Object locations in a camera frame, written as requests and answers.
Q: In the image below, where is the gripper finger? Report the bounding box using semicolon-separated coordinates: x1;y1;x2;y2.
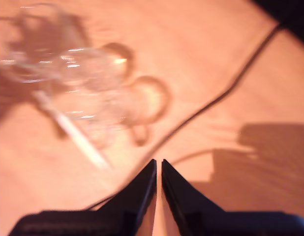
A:
94;159;157;236
161;159;225;236

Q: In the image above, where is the small footed glass cup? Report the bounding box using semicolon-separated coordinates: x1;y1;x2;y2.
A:
53;85;152;148
0;46;130;87

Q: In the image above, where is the large black Huawei monitor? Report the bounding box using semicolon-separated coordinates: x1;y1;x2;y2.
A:
250;0;304;46

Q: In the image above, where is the black cable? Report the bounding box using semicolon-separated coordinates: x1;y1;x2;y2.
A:
89;23;284;212

